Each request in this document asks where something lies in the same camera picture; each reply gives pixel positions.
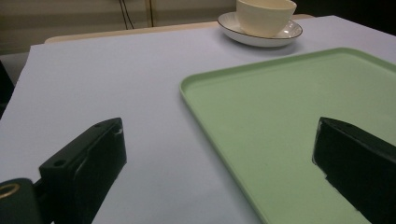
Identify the green plastic tray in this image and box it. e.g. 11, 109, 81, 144
179, 47, 396, 224

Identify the black cable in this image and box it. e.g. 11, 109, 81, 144
119, 0, 135, 30
148, 0, 155, 28

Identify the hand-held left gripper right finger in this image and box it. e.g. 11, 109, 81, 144
311, 116, 396, 224

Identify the beige curtain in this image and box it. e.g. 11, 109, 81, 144
0, 0, 238, 56

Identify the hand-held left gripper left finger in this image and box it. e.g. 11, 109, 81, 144
38, 117, 128, 224

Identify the cream ceramic cup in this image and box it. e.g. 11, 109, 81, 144
235, 0, 298, 39

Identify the white saucer with dark rim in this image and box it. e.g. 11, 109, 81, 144
217, 11, 304, 49

